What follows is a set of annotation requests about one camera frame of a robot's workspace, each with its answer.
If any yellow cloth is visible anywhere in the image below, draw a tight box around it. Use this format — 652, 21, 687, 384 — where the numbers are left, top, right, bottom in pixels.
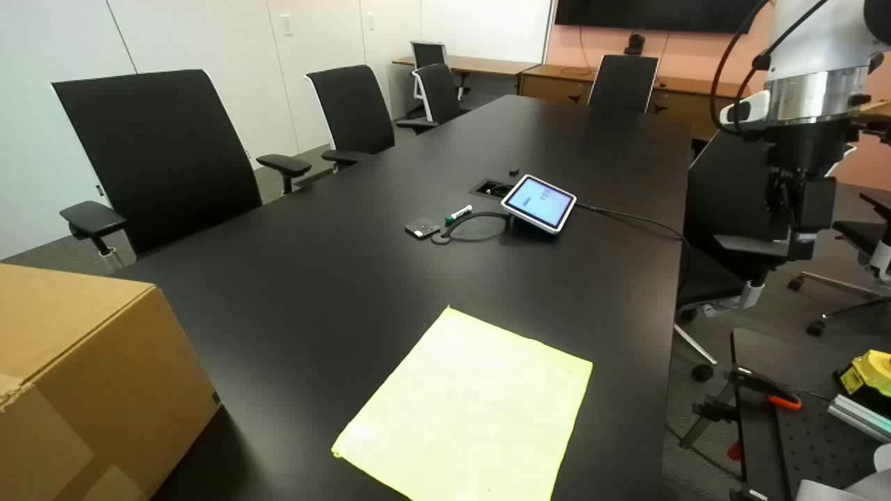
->
329, 302, 597, 501

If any tablet on black stand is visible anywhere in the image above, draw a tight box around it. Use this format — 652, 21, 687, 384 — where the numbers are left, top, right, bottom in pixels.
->
499, 168, 580, 239

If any green capped marker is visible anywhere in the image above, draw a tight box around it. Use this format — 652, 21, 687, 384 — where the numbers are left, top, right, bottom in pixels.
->
442, 203, 475, 230

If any orange handled clamp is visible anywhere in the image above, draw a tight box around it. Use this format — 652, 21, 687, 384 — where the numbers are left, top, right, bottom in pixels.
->
733, 365, 807, 416

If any teal grey bar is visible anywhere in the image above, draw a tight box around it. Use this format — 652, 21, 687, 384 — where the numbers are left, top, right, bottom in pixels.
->
826, 393, 891, 444

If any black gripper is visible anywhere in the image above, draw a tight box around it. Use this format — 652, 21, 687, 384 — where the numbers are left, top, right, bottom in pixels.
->
761, 117, 861, 233

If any thin black tablet cable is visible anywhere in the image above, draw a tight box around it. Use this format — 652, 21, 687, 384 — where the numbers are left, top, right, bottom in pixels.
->
574, 199, 687, 244

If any black wall television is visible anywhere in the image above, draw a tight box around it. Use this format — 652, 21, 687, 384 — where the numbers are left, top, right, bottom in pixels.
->
555, 0, 769, 35

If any black office chair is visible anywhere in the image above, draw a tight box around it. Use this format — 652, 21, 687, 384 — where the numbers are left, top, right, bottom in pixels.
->
51, 67, 314, 273
409, 38, 448, 70
395, 60, 469, 134
306, 60, 400, 173
787, 189, 891, 340
587, 53, 659, 117
675, 127, 839, 384

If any brown cardboard box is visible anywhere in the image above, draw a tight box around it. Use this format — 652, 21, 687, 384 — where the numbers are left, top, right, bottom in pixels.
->
0, 260, 223, 501

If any wooden desk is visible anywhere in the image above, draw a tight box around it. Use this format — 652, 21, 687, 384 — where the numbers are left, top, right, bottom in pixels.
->
392, 54, 531, 79

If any black tripod stand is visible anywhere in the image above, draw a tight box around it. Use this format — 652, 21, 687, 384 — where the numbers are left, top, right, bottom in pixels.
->
679, 329, 803, 501

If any black phone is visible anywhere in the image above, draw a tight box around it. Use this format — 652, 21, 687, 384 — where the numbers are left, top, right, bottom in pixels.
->
404, 216, 445, 242

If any looped black cable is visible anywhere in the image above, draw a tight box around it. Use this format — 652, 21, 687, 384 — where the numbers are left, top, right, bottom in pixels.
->
430, 209, 513, 246

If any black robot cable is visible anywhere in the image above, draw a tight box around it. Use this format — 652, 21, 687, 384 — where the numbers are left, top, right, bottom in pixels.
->
707, 0, 830, 134

